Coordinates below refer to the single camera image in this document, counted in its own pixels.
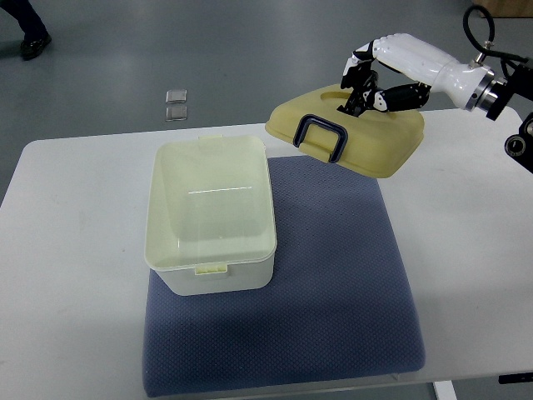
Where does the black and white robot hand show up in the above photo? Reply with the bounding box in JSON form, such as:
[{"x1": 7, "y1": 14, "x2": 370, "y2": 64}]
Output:
[{"x1": 338, "y1": 33, "x2": 502, "y2": 117}]

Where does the yellow storage box lid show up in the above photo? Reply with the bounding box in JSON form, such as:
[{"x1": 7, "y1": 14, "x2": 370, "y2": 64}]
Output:
[{"x1": 265, "y1": 84, "x2": 425, "y2": 178}]

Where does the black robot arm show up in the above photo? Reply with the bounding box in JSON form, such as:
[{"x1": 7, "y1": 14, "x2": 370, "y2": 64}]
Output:
[{"x1": 462, "y1": 4, "x2": 532, "y2": 171}]

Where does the cardboard box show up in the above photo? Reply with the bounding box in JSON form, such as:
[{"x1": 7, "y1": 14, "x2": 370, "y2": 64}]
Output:
[{"x1": 472, "y1": 0, "x2": 532, "y2": 18}]

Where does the white storage box base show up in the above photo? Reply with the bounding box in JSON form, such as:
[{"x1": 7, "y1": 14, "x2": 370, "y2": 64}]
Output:
[{"x1": 145, "y1": 135, "x2": 276, "y2": 296}]

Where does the upper floor socket plate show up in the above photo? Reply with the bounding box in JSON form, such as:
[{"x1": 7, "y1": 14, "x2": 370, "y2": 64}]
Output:
[{"x1": 166, "y1": 88, "x2": 187, "y2": 104}]

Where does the blue grey fabric mat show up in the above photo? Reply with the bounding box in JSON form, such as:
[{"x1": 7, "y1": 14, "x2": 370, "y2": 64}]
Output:
[{"x1": 143, "y1": 156, "x2": 426, "y2": 398}]

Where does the white table leg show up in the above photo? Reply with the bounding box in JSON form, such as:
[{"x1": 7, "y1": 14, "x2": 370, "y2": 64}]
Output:
[{"x1": 433, "y1": 381, "x2": 458, "y2": 400}]

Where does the person's leg and shoe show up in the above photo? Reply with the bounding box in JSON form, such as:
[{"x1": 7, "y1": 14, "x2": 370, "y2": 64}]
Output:
[{"x1": 1, "y1": 0, "x2": 52, "y2": 61}]

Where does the black bracket under table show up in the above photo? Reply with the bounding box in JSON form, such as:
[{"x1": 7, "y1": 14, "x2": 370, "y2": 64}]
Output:
[{"x1": 498, "y1": 372, "x2": 533, "y2": 385}]

